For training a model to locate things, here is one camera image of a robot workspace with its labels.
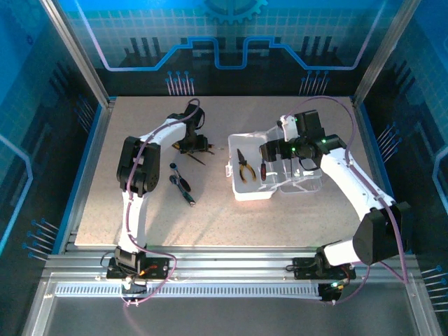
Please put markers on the red black screwdriver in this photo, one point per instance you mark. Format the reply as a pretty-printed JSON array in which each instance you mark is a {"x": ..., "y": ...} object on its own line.
[{"x": 263, "y": 171}]

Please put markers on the yellow black needle-nose pliers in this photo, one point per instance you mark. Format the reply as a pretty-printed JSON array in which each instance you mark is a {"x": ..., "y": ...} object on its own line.
[{"x": 242, "y": 163}]

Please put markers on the green black ratchet wrench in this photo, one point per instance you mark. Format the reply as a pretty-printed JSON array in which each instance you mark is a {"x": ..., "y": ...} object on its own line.
[{"x": 185, "y": 185}]

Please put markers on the white plastic tool box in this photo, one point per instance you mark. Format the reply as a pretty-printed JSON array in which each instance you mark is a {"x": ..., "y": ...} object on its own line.
[{"x": 250, "y": 190}]

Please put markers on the arm base connector module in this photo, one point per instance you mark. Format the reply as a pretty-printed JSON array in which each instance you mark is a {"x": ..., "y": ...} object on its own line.
[
  {"x": 134, "y": 285},
  {"x": 329, "y": 292}
]

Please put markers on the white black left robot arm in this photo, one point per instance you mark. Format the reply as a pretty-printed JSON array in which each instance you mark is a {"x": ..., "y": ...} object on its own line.
[{"x": 134, "y": 217}]

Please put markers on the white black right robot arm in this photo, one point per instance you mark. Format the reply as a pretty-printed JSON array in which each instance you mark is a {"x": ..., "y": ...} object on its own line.
[{"x": 353, "y": 185}]

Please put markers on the aluminium frame side rail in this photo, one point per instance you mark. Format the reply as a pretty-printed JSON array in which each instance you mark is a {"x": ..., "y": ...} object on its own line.
[
  {"x": 369, "y": 140},
  {"x": 90, "y": 168}
]

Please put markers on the aluminium frame cross rail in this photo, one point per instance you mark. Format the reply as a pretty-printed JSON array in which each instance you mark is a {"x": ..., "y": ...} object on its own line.
[{"x": 227, "y": 262}]

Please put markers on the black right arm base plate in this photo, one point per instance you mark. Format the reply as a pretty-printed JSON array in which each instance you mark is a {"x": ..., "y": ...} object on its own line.
[{"x": 304, "y": 269}]

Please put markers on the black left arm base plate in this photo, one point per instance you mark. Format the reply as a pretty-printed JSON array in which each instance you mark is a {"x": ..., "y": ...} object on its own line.
[{"x": 161, "y": 269}]

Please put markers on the aluminium frame post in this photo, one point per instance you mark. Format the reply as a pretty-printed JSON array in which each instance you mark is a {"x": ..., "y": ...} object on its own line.
[
  {"x": 83, "y": 59},
  {"x": 385, "y": 52}
]

